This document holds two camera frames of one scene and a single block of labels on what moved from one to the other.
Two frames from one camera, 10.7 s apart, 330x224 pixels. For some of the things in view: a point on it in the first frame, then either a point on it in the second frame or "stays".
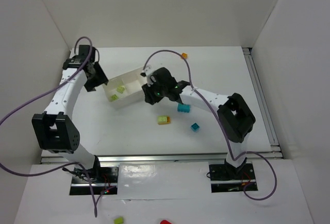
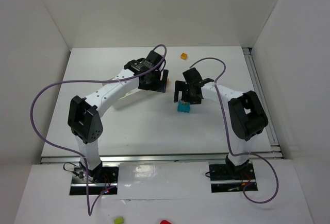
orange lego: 184,55 stays
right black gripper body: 148,93 → 189,90
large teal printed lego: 183,108 stays
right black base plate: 226,178 stays
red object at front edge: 165,222 stays
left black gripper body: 96,79 → 157,84
